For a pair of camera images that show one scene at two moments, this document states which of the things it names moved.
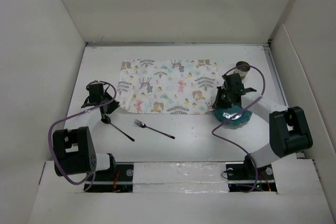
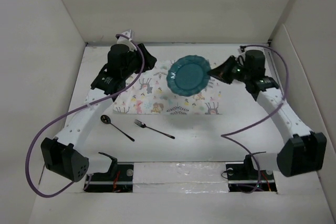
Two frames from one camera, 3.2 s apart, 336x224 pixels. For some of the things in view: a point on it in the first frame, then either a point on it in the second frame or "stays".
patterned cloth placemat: [169, 86] stays
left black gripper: [113, 106] → [148, 60]
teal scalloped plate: [224, 114] → [188, 75]
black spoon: [106, 119] stays
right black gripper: [218, 103] → [222, 72]
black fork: [143, 125] stays
